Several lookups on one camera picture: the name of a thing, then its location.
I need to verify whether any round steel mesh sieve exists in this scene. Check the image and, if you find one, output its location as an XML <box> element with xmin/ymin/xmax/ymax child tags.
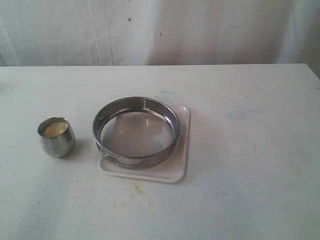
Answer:
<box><xmin>92</xmin><ymin>96</ymin><xmax>181</xmax><ymax>170</ymax></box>

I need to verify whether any yellow and white grain mix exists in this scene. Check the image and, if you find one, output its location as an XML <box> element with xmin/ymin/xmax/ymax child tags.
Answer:
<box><xmin>42</xmin><ymin>121</ymin><xmax>69</xmax><ymax>138</ymax></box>

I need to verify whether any stainless steel cup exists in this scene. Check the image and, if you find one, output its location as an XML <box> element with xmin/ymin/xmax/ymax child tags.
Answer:
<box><xmin>37</xmin><ymin>116</ymin><xmax>76</xmax><ymax>158</ymax></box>

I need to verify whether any white square plastic tray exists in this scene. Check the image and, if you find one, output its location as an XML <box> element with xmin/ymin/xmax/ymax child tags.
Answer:
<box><xmin>97</xmin><ymin>104</ymin><xmax>191</xmax><ymax>183</ymax></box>

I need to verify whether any white backdrop curtain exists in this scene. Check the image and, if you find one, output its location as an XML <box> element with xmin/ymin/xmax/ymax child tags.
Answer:
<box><xmin>0</xmin><ymin>0</ymin><xmax>320</xmax><ymax>66</ymax></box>

